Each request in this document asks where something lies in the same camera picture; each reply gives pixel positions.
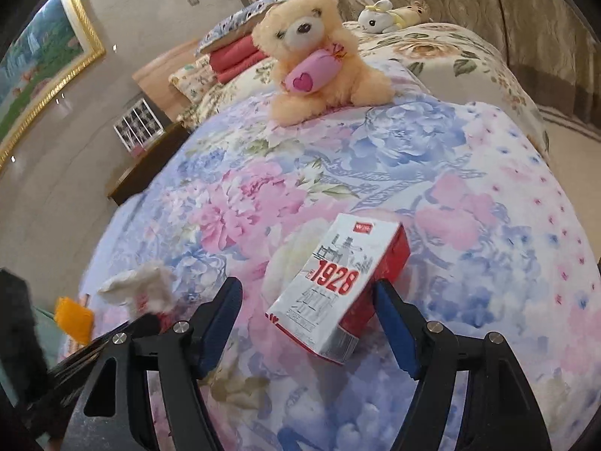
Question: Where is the orange fuzzy sponge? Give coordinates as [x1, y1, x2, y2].
[54, 296, 94, 345]

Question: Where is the tan plush toy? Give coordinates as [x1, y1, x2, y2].
[394, 1, 433, 26]

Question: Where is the white rabbit plush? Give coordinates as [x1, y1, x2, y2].
[354, 0, 409, 35]

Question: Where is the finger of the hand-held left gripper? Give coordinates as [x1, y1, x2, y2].
[47, 312, 163, 409]

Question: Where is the pink blue floral blanket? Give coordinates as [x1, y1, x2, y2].
[80, 63, 601, 451]

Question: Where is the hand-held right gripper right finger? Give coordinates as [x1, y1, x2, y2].
[373, 279, 552, 451]

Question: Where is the beige teddy bear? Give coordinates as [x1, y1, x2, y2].
[252, 0, 394, 126]

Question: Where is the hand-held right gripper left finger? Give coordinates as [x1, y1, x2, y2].
[59, 276, 244, 451]

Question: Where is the red folded blanket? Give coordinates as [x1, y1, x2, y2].
[209, 38, 270, 83]

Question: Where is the white multi-photo frame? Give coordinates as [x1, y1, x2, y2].
[113, 98, 164, 151]

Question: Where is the blue floral pillow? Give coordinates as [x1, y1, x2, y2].
[197, 0, 294, 54]

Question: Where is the dark wooden nightstand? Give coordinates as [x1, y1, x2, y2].
[107, 122, 191, 206]

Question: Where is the beige floral pillow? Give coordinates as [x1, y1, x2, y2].
[168, 54, 221, 104]

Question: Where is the wooden headboard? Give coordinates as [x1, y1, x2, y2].
[132, 38, 207, 123]

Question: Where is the white tissue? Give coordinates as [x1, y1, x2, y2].
[98, 264, 175, 315]

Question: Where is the red and white carton box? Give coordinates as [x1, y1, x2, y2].
[265, 213, 410, 366]

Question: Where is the gold framed landscape painting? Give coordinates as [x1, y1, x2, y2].
[0, 0, 106, 170]

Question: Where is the beige floral bedsheet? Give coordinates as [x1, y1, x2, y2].
[178, 21, 550, 151]

